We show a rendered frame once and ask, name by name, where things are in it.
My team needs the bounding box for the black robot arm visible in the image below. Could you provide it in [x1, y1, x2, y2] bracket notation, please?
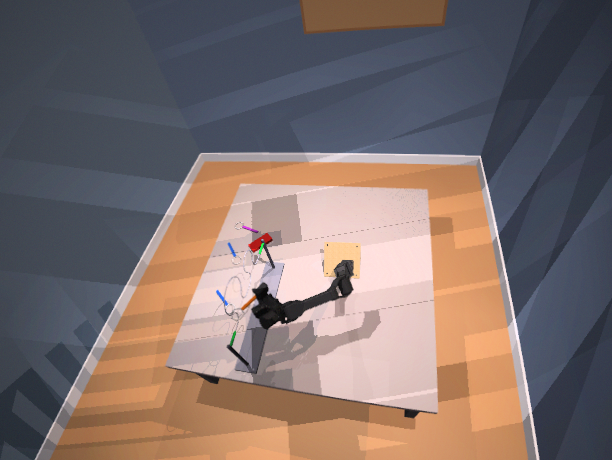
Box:
[251, 260, 354, 329]

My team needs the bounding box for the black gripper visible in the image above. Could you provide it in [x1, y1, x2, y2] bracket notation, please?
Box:
[252, 282, 280, 311]

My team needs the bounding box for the orange bar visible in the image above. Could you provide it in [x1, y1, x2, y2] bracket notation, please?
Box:
[231, 295, 256, 321]

